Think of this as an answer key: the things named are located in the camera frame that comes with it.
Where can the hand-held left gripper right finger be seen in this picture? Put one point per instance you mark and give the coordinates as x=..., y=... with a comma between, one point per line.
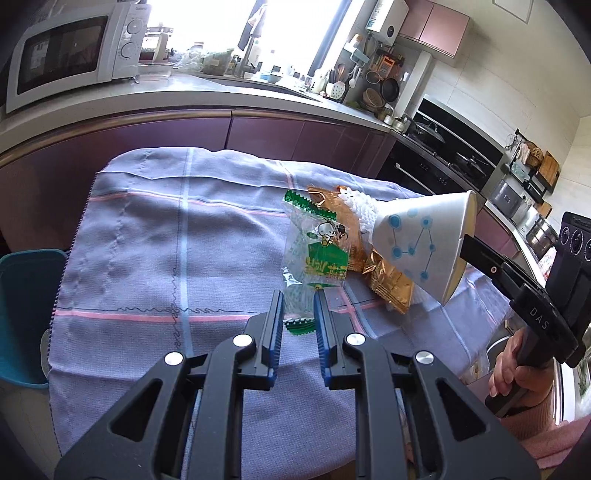
x=321, y=332

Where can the glass jug with steel lid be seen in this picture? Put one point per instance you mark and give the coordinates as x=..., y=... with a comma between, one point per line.
x=159, y=46

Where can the black pot with glass lid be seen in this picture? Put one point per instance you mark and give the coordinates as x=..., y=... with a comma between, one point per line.
x=427, y=132

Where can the gold foil wrapper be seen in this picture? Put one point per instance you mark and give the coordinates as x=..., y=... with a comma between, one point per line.
x=390, y=284
x=325, y=199

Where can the clear green snack wrapper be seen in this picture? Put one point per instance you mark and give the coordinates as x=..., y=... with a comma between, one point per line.
x=318, y=258

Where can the steel container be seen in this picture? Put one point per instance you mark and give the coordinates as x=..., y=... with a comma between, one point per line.
x=508, y=198

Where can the glass baking dish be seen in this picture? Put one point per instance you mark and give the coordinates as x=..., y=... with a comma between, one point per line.
x=157, y=69

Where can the ceiling light panel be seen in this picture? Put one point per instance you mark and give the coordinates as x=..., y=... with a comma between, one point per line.
x=512, y=9

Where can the teal plastic bin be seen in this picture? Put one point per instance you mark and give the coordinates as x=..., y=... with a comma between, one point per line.
x=23, y=314

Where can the kitchen counter with purple cabinets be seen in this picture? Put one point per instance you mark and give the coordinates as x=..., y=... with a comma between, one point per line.
x=184, y=129

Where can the kitchen window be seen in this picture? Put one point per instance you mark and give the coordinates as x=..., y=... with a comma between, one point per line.
x=300, y=27

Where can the black built-in oven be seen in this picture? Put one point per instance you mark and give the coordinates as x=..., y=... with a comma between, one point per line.
x=415, y=170

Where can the black hanging frying pan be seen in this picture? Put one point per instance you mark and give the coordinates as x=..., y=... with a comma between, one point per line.
x=390, y=88

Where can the person's right forearm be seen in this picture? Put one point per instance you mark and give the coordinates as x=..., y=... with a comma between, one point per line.
x=554, y=438

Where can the teal wall shelf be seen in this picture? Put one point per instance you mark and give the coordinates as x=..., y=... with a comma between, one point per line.
x=360, y=57

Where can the white dotted utensil holder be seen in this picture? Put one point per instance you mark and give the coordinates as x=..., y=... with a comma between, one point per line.
x=337, y=90

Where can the purple checked tablecloth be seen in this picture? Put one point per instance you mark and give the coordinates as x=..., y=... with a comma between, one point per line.
x=161, y=254

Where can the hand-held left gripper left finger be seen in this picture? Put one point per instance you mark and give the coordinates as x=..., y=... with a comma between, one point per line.
x=277, y=327

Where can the wooden cutting board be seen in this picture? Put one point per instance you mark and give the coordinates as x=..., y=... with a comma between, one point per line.
x=549, y=167

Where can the black range hood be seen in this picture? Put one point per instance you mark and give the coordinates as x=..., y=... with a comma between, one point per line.
x=461, y=124

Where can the white water heater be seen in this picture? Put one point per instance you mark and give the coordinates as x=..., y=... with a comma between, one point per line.
x=385, y=18

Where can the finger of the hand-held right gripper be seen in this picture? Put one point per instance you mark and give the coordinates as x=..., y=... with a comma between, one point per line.
x=489, y=265

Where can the clear plastic bag of greens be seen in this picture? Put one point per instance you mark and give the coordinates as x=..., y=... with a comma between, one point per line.
x=205, y=60

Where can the white foam fruit net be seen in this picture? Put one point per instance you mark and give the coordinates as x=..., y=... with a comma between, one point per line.
x=362, y=212

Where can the person's right hand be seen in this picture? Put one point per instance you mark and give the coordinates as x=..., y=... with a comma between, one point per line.
x=501, y=369

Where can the black storage rack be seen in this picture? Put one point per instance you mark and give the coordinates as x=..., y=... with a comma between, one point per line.
x=535, y=180

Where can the white blue-dotted paper cup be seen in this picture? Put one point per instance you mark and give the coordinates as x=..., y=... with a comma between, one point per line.
x=415, y=240

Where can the white microwave oven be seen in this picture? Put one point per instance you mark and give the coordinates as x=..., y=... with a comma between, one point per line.
x=69, y=50

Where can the pink wall cabinet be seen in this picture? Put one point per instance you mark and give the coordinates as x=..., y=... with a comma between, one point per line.
x=434, y=23

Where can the orange hanging grater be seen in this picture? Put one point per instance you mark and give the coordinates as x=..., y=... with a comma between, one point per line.
x=386, y=62

